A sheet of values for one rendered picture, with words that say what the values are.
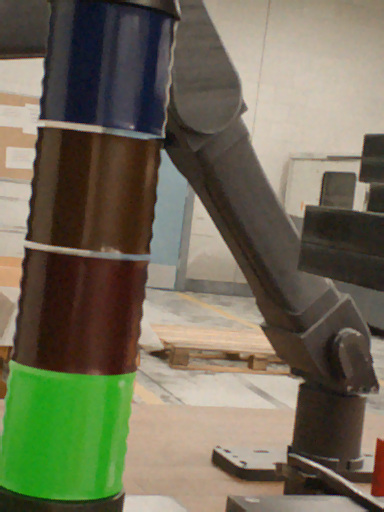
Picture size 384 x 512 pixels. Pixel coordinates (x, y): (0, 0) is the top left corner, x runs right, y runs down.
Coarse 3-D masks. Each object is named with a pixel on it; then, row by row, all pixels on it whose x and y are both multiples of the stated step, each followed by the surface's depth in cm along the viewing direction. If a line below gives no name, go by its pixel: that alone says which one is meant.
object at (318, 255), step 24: (360, 168) 59; (312, 216) 56; (336, 216) 54; (360, 216) 52; (312, 240) 56; (336, 240) 54; (360, 240) 51; (312, 264) 56; (336, 264) 53; (360, 264) 51
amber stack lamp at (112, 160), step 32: (64, 128) 30; (64, 160) 30; (96, 160) 30; (128, 160) 30; (160, 160) 32; (32, 192) 31; (64, 192) 30; (96, 192) 30; (128, 192) 30; (32, 224) 31; (64, 224) 30; (96, 224) 30; (128, 224) 31
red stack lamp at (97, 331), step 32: (32, 256) 31; (64, 256) 30; (96, 256) 31; (128, 256) 32; (32, 288) 31; (64, 288) 30; (96, 288) 30; (128, 288) 31; (32, 320) 31; (64, 320) 30; (96, 320) 30; (128, 320) 31; (32, 352) 31; (64, 352) 30; (96, 352) 31; (128, 352) 31
